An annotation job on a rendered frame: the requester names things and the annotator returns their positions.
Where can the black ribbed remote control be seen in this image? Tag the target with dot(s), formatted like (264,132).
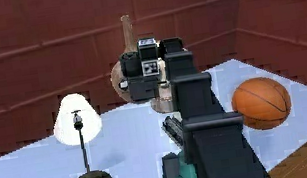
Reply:
(172,129)

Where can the orange basketball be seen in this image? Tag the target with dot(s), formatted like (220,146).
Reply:
(259,103)

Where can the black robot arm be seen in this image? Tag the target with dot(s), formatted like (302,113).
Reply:
(216,141)

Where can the teal and grey object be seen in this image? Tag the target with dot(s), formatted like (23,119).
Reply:
(183,175)

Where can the white shade table lamp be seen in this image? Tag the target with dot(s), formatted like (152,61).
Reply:
(76,118)

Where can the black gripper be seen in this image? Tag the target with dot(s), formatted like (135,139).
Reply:
(137,86)

